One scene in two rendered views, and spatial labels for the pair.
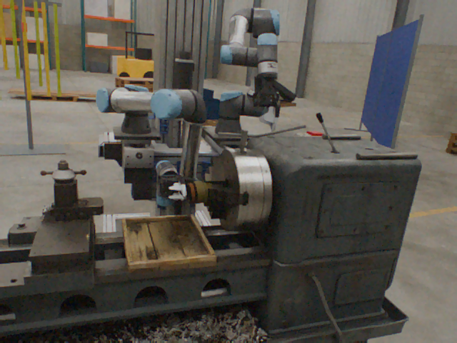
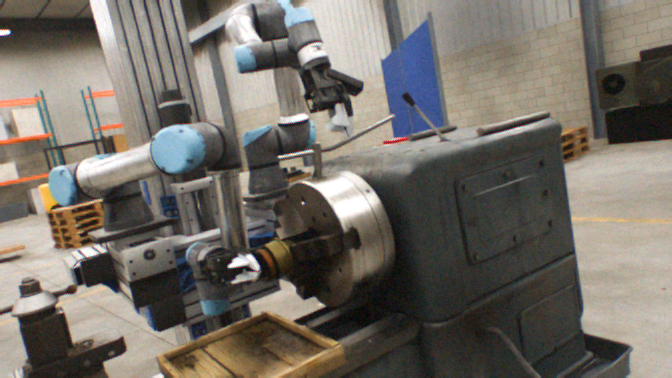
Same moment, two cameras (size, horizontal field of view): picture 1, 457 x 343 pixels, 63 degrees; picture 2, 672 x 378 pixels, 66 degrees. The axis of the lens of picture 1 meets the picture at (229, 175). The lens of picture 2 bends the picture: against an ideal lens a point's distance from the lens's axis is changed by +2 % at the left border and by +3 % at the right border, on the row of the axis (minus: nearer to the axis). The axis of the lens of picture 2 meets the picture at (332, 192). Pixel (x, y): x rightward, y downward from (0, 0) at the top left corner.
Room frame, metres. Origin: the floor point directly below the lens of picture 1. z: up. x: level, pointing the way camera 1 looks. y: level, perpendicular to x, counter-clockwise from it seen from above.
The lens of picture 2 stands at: (0.16, 0.19, 1.36)
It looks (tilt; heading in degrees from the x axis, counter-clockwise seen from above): 8 degrees down; 348
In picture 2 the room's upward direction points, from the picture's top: 11 degrees counter-clockwise
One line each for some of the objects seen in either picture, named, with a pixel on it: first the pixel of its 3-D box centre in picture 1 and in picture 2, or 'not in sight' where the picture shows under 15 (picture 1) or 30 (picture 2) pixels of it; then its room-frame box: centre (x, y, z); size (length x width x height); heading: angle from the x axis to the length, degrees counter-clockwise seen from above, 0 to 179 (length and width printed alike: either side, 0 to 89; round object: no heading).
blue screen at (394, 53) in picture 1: (381, 90); (411, 117); (7.74, -2.89, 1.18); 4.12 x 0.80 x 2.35; 169
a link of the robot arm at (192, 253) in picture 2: (166, 171); (204, 258); (1.54, 0.27, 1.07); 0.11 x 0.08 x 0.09; 20
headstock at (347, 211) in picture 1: (323, 189); (441, 206); (1.53, -0.41, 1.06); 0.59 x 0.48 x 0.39; 110
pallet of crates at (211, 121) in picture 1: (196, 106); not in sight; (8.64, 0.88, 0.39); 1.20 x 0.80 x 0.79; 125
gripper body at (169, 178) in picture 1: (171, 183); (223, 265); (1.39, 0.23, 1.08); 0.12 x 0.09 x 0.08; 20
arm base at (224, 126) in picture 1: (228, 124); (266, 176); (2.05, 0.03, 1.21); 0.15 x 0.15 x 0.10
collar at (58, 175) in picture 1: (63, 172); (33, 301); (1.23, 0.57, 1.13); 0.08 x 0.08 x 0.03
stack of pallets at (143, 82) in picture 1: (141, 92); (92, 221); (10.72, 2.69, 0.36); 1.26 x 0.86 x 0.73; 129
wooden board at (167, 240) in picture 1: (165, 240); (246, 358); (1.28, 0.22, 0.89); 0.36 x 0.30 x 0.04; 20
